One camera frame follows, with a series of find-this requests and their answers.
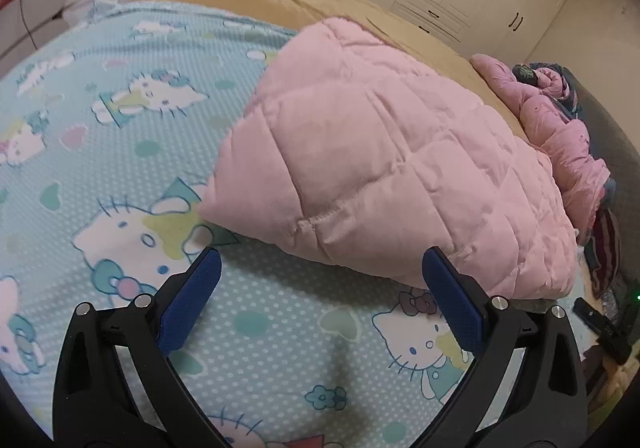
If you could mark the pink quilted garment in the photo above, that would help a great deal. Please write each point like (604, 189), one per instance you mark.
(375, 152)

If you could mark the striped cloth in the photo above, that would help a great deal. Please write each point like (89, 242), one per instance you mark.
(605, 253)

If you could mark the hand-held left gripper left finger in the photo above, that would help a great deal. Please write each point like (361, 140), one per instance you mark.
(192, 305)

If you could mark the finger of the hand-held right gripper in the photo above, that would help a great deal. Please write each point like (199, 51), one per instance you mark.
(590, 314)

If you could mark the grey headboard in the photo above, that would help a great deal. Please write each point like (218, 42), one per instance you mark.
(615, 137)

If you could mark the dark blue garment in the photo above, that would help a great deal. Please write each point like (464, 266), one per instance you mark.
(555, 82)

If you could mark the pink puffer jacket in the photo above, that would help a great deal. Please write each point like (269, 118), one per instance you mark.
(550, 127)

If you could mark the blue cartoon cat blanket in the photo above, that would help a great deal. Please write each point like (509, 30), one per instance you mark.
(125, 152)

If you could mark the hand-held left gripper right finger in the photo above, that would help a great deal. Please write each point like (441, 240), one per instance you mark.
(452, 308)

